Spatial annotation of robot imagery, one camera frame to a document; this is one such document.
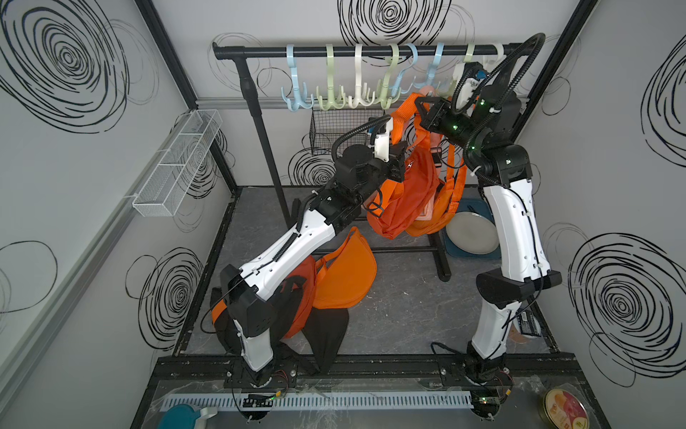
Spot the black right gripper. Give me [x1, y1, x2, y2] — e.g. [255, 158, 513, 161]
[414, 97, 482, 160]

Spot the orange crescent shoulder bag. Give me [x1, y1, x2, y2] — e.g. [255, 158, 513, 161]
[406, 115, 467, 237]

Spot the red-orange strap sling bag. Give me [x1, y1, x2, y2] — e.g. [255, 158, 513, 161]
[211, 256, 316, 352]

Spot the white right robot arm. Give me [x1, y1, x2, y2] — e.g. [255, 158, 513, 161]
[416, 95, 561, 384]

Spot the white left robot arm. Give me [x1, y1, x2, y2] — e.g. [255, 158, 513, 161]
[221, 142, 407, 379]

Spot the light green swivel hook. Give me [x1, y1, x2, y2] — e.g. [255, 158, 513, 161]
[444, 43, 475, 97]

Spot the light blue swivel hook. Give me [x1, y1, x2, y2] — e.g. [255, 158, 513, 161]
[414, 42, 445, 89]

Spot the middle light green hook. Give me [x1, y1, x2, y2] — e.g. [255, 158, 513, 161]
[374, 42, 402, 111]

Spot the white swivel hook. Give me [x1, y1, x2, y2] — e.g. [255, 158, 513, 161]
[484, 43, 506, 71]

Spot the left light green hook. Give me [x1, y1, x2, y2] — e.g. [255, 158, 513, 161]
[315, 44, 347, 112]

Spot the middle white hook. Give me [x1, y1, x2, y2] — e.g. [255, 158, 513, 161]
[348, 44, 376, 109]

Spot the leftmost light blue hook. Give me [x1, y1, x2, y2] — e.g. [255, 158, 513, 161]
[282, 45, 314, 112]

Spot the teal tray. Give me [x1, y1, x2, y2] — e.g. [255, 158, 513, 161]
[442, 198, 501, 259]

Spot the white plate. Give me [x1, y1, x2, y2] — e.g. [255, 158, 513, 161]
[446, 212, 499, 256]

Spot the dark grey clothes rack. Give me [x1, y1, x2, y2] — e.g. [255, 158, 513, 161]
[210, 43, 496, 282]

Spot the round printed tin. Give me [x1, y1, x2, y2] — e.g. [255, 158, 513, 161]
[541, 388, 591, 429]

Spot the teal round lid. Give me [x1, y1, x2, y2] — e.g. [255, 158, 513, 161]
[157, 404, 218, 429]

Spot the black corrugated left cable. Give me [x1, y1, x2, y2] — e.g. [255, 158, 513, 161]
[330, 114, 392, 164]

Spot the black corrugated cable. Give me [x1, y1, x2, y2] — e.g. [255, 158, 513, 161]
[451, 33, 547, 157]
[330, 114, 392, 164]

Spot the black corrugated right cable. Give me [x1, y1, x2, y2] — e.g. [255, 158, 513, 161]
[451, 33, 547, 157]

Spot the black wire basket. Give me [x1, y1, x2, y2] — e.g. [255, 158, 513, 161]
[308, 108, 386, 155]

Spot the black orange strap bag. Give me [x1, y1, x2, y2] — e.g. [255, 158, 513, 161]
[216, 307, 349, 374]

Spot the right black frame post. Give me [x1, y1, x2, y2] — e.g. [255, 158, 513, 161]
[512, 0, 599, 141]

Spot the aluminium wall rail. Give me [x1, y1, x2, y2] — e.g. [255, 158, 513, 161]
[197, 96, 530, 112]

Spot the white slotted cable duct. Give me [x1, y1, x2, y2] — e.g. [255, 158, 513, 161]
[160, 391, 473, 412]

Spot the white wire basket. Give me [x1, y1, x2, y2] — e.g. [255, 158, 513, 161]
[132, 109, 223, 217]

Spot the black corner frame post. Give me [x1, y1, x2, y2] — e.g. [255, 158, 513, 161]
[134, 0, 239, 196]

